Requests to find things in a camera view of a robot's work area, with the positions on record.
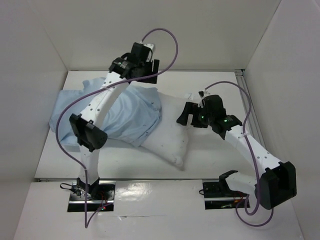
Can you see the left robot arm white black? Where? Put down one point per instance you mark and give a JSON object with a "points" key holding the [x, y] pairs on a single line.
{"points": [[87, 125]]}

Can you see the white pillow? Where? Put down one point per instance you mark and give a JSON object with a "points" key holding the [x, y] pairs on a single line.
{"points": [[169, 140]]}

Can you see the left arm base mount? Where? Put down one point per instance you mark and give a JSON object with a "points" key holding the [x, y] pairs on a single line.
{"points": [[103, 199]]}

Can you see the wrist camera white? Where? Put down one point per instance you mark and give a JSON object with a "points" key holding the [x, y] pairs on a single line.
{"points": [[196, 95], [152, 49]]}

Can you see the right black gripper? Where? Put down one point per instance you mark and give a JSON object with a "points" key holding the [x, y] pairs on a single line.
{"points": [[195, 115]]}

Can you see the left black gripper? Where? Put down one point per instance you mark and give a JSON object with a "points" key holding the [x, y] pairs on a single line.
{"points": [[156, 65]]}

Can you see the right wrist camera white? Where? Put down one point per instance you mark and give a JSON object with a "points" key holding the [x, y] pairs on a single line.
{"points": [[196, 95]]}

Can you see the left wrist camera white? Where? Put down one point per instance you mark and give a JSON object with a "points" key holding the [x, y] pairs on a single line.
{"points": [[152, 49]]}

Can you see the aluminium rail frame right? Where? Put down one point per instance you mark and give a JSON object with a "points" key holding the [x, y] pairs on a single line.
{"points": [[252, 123]]}

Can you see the light blue pillowcase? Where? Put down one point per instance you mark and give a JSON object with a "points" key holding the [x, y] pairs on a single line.
{"points": [[132, 117]]}

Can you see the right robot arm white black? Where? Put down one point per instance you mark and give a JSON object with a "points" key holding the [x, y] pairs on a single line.
{"points": [[274, 183]]}

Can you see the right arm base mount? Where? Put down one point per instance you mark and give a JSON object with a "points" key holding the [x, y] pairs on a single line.
{"points": [[215, 198]]}

